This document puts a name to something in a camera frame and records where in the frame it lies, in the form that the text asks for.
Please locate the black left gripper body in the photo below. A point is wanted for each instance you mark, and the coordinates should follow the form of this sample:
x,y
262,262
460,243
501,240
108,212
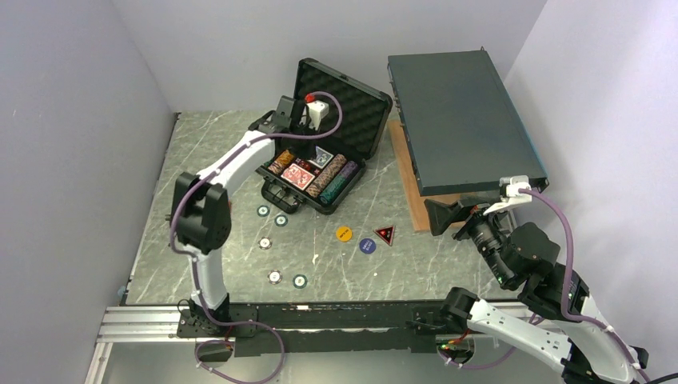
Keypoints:
x,y
298,129

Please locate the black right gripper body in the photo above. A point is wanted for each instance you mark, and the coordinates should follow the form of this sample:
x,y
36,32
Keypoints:
x,y
486,232

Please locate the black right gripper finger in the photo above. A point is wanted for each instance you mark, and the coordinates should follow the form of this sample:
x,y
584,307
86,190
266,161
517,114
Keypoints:
x,y
479,198
441,216

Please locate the red black all-in triangle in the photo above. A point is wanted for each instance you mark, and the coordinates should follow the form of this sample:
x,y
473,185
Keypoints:
x,y
386,234

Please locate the blue small blind button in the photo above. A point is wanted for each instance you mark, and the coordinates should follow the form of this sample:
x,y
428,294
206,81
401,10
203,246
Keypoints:
x,y
367,246

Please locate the yellow big blind button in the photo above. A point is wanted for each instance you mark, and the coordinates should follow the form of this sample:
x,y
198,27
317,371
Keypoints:
x,y
344,233

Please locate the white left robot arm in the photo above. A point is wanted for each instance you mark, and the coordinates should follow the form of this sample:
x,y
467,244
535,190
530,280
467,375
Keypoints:
x,y
200,219

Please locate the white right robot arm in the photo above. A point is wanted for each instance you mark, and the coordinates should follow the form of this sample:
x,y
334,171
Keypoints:
x,y
566,331

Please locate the black poker set case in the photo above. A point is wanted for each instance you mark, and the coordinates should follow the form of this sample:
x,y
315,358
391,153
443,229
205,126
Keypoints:
x,y
356,118

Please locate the wooden board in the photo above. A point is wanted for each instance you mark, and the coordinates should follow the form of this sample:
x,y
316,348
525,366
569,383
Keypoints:
x,y
416,202

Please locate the orange yellow chip stack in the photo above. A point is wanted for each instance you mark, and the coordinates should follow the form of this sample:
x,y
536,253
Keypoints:
x,y
281,162

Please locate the blue playing card deck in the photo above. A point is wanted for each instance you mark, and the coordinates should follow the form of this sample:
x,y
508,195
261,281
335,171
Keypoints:
x,y
322,158

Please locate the red playing card deck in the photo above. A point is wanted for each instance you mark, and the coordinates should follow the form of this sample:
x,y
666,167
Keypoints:
x,y
297,176

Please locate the brown blue chip row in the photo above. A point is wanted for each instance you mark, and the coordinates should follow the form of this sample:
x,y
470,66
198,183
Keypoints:
x,y
326,176

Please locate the dark teal rack server box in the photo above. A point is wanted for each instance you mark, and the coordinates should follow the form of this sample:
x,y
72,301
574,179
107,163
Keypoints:
x,y
463,131

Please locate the purple chip stack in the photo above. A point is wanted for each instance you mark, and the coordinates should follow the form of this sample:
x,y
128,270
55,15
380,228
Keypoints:
x,y
347,170

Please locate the green chip stack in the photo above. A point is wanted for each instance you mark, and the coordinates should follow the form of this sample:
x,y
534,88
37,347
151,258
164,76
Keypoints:
x,y
333,189

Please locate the teal poker chip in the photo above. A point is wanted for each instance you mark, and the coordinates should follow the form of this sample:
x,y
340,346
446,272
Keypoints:
x,y
263,211
281,220
300,281

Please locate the white brown poker chip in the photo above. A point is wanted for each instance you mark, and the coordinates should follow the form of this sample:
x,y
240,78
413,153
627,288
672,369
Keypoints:
x,y
274,277
264,243

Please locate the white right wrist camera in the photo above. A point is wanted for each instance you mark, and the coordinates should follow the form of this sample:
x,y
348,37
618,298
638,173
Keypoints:
x,y
511,194

